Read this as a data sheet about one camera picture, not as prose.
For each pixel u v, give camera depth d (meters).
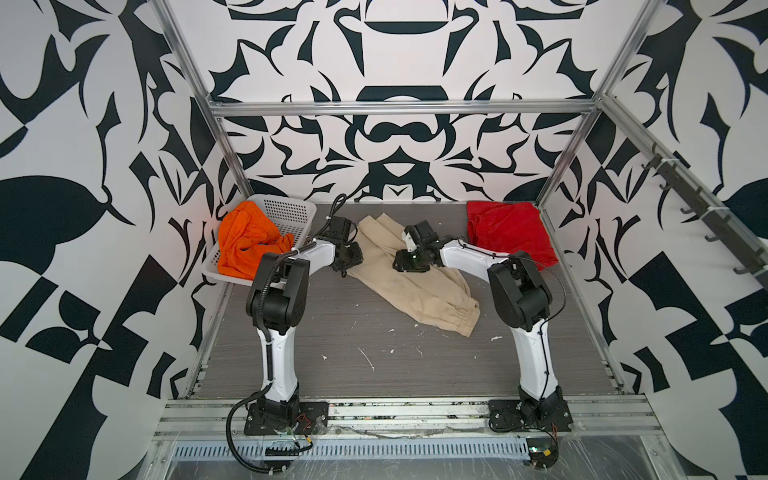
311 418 0.73
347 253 0.94
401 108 0.91
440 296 0.89
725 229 0.55
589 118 0.94
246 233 0.98
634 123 0.79
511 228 1.09
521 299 0.56
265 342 0.56
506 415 0.74
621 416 0.77
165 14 0.73
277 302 0.54
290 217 1.11
